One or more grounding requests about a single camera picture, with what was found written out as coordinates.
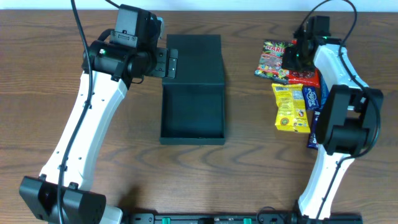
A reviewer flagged purple Dairy Milk bar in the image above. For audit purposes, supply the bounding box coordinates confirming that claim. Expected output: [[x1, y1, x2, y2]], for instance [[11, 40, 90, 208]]
[[307, 110, 320, 150]]

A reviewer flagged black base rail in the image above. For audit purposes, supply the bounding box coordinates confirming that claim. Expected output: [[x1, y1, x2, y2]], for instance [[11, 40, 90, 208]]
[[121, 212, 363, 224]]

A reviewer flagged blue Eclipse mint pack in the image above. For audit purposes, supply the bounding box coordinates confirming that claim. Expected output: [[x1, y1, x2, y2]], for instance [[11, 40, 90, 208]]
[[302, 86, 320, 110]]

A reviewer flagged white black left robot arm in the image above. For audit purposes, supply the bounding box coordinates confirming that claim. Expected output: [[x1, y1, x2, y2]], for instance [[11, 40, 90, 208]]
[[19, 40, 178, 223]]

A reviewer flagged Haribo gummy bag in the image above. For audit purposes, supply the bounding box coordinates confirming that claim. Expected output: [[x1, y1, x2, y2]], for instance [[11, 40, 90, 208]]
[[254, 39, 293, 84]]

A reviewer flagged yellow snack bag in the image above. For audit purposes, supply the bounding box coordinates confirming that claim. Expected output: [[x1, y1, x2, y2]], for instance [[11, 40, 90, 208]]
[[272, 83, 310, 134]]

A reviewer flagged red candy bag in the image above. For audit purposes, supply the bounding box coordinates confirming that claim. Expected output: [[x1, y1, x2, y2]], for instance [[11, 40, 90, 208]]
[[284, 40, 320, 88]]

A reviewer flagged black box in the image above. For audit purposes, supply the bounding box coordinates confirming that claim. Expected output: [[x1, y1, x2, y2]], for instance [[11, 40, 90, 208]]
[[159, 34, 226, 145]]

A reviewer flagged blue wrapped cookie pack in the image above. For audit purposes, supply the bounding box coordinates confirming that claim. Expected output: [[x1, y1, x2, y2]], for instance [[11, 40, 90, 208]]
[[319, 73, 329, 109]]

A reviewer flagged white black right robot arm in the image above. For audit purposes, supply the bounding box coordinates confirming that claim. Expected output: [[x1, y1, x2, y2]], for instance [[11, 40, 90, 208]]
[[282, 36, 383, 223]]

